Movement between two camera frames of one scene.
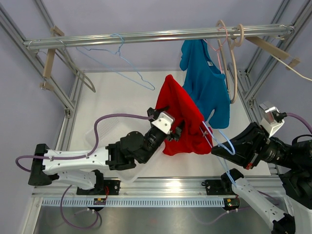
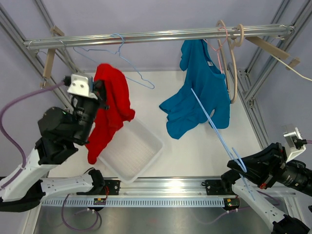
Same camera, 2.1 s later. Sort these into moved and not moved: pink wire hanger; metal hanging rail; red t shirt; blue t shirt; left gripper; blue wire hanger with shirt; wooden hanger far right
Moved: left gripper; red t shirt; blue wire hanger with shirt
Not moved: wooden hanger far right; metal hanging rail; blue t shirt; pink wire hanger
